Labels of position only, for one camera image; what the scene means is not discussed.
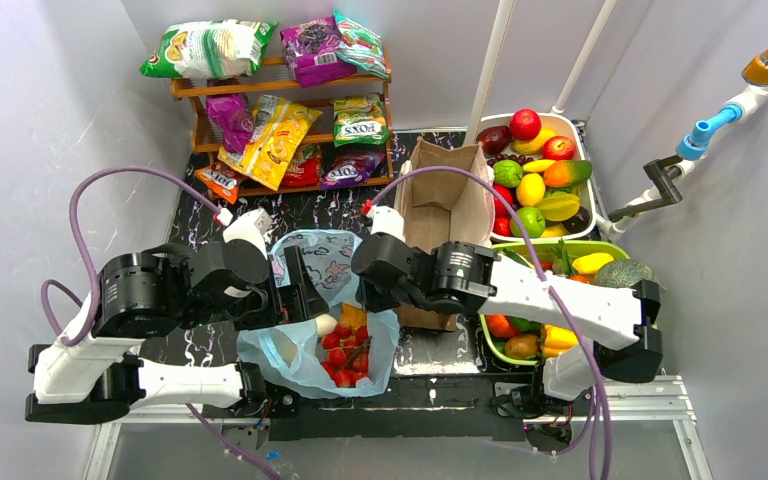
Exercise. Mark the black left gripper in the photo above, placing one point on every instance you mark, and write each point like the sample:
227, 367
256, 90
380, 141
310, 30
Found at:
287, 289

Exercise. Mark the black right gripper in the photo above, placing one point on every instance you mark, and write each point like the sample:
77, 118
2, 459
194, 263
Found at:
403, 291

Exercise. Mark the white radish with leaves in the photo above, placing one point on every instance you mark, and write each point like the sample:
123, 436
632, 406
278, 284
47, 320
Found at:
325, 324

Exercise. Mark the orange food piece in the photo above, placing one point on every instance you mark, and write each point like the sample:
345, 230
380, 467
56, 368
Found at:
353, 317

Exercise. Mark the light blue plastic grocery bag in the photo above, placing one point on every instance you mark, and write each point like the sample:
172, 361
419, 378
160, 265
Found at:
290, 355

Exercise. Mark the red cherry bunch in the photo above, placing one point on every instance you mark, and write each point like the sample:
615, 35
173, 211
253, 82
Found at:
346, 354

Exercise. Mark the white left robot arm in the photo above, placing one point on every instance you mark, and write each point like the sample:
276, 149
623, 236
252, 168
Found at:
147, 295

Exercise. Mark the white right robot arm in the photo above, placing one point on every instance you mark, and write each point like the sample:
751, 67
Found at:
618, 340

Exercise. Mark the brown paper bag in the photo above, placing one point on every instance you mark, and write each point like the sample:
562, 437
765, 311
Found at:
439, 207

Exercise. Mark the purple Fox's candy bag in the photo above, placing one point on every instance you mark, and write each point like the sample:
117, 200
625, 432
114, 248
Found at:
351, 168

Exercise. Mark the orange snack bag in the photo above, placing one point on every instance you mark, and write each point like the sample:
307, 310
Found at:
221, 181

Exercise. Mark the green Fox's candy bag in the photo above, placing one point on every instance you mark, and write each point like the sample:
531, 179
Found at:
359, 119

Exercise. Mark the yellow snack bag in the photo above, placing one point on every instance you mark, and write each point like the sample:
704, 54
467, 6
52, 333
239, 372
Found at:
280, 125

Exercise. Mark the purple snack bag middle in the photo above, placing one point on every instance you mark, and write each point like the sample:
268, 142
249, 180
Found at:
231, 113

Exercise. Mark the purple snack bag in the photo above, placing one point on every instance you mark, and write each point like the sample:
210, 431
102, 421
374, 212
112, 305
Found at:
309, 51
231, 113

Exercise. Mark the green red snack bag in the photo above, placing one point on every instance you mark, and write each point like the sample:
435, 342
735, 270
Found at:
360, 46

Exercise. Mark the purple snack bag top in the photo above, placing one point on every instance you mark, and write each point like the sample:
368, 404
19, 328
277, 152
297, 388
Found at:
309, 51

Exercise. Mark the green white chips bag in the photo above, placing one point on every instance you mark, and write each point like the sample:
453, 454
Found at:
209, 50

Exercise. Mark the orange tomato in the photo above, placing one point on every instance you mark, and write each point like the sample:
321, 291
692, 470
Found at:
499, 326

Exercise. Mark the green vegetable basket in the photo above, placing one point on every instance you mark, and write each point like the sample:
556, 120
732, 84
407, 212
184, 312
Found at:
577, 260

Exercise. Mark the green bell pepper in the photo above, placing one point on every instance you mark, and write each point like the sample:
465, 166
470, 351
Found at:
524, 325

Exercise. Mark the lime green apple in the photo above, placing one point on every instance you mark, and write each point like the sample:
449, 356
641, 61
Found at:
527, 222

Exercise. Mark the brown kiwi potato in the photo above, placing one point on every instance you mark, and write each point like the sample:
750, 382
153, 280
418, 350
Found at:
523, 346

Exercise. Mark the dark red plum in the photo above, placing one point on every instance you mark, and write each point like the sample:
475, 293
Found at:
494, 140

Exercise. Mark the yellow bell pepper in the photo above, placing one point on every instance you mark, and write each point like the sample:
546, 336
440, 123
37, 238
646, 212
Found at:
557, 340

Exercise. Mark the yellow green starfruit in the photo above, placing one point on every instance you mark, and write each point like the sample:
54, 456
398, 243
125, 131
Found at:
559, 207

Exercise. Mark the white fruit basket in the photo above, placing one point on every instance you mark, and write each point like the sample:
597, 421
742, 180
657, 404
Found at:
573, 130

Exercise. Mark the yellow lemon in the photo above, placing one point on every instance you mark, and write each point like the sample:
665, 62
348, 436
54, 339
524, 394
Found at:
535, 145

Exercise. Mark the mango orange green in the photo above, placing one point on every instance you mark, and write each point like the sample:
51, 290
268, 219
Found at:
567, 173

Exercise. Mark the red apple top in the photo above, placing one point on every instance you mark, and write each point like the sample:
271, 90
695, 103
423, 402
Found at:
525, 124

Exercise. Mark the red apple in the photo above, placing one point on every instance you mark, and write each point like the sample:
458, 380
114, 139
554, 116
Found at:
559, 148
525, 124

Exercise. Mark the red apple right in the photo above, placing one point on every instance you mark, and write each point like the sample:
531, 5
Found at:
559, 148

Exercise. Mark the wooden snack shelf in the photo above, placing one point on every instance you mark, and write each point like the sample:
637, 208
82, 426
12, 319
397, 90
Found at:
274, 79

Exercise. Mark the green netted melon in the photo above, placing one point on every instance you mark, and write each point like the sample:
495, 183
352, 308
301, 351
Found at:
624, 273

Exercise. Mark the white pipe left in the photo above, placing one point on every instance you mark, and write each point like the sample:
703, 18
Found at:
491, 59

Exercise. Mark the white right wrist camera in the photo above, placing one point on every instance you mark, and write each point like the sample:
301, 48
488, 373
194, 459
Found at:
384, 220

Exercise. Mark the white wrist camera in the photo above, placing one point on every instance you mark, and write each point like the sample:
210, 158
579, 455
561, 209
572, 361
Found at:
251, 227
384, 220

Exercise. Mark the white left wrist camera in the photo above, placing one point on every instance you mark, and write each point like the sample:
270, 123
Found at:
251, 227

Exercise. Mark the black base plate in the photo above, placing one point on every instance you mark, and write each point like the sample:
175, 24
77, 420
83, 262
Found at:
411, 407

